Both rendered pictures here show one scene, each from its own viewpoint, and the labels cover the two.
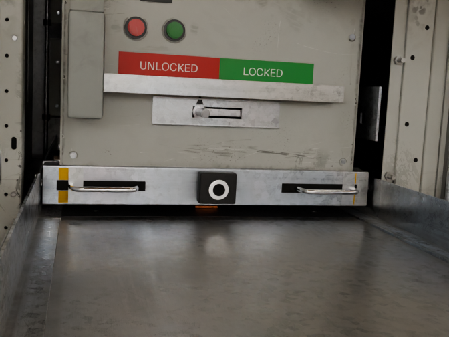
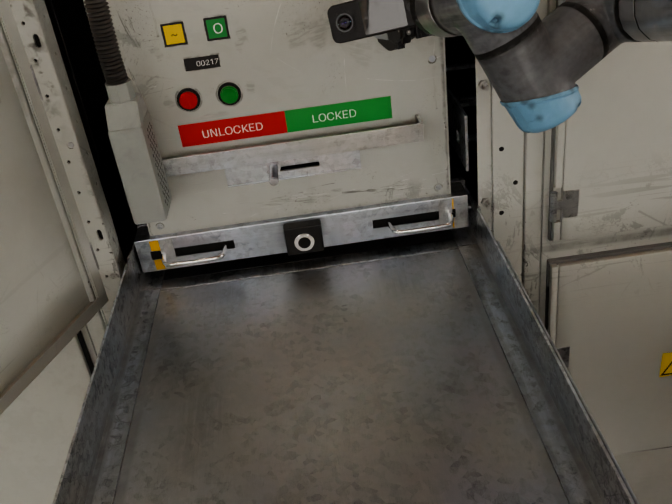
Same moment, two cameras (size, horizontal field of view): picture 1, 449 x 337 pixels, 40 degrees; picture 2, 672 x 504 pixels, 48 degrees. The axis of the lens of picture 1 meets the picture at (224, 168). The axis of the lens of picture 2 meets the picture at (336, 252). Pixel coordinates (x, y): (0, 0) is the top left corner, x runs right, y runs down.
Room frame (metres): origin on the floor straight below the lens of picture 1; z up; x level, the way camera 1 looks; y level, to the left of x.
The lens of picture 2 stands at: (-0.02, -0.27, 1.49)
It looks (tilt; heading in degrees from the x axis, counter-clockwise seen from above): 31 degrees down; 13
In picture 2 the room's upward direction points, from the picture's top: 8 degrees counter-clockwise
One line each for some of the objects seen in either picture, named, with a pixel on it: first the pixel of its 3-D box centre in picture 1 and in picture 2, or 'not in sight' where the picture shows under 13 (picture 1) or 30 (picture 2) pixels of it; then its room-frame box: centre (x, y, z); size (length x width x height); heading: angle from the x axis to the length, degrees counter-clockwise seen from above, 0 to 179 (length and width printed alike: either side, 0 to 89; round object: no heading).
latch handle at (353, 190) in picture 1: (327, 189); (420, 222); (1.02, -0.17, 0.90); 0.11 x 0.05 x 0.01; 104
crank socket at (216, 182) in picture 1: (217, 188); (304, 238); (0.98, 0.01, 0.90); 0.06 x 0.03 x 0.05; 104
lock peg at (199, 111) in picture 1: (202, 107); (272, 168); (0.97, 0.04, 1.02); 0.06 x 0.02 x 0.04; 14
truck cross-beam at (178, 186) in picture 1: (212, 184); (303, 227); (1.02, 0.02, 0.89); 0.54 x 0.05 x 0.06; 104
